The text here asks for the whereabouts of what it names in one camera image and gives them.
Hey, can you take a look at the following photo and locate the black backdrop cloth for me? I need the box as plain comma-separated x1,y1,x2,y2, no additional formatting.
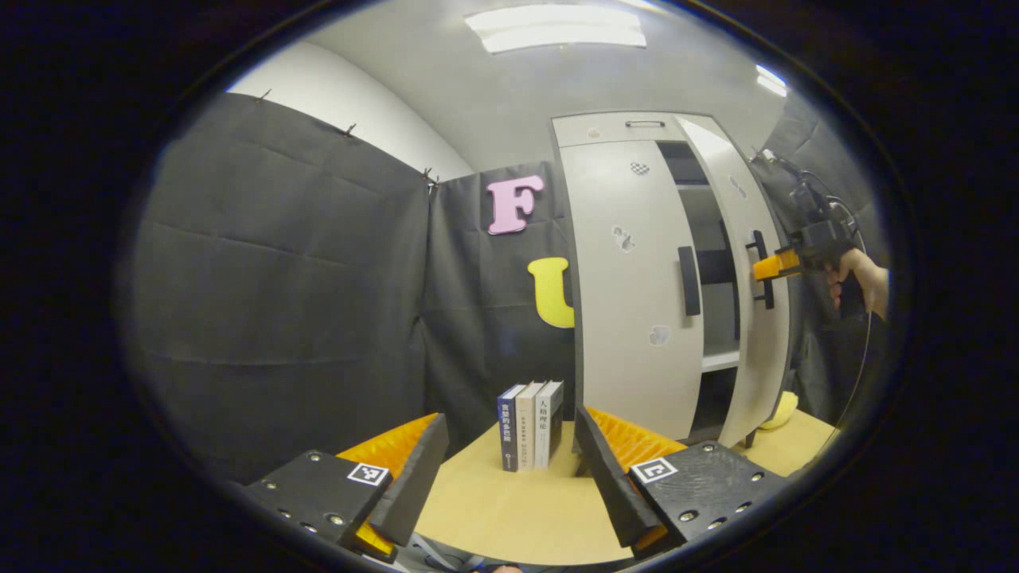
119,92,896,486

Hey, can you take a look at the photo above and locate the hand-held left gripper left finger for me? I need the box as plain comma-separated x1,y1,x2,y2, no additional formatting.
239,412,451,558

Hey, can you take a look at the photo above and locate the grey double-door shoe cabinet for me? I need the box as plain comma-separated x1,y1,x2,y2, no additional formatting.
549,111,797,448

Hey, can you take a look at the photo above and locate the black cable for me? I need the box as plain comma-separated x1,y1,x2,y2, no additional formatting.
824,310,874,446

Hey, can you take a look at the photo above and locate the white book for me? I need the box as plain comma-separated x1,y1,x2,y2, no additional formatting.
533,380,565,469

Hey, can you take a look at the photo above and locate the grey cabinet drawer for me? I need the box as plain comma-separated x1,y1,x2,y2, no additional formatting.
552,112,687,148

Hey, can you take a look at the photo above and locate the blue book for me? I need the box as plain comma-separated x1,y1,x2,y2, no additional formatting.
498,384,526,472

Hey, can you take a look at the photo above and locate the grey cabinet door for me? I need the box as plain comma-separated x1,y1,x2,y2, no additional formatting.
560,142,705,441
675,115,793,448

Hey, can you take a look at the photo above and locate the large ceiling light panel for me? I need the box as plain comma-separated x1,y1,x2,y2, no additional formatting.
464,4,647,55

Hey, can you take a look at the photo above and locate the yellow soft toy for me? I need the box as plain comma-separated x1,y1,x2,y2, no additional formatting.
758,390,799,431

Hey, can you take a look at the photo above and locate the beige book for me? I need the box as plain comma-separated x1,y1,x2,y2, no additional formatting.
515,381,545,472

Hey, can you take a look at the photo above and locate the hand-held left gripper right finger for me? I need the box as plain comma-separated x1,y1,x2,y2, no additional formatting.
575,404,797,560

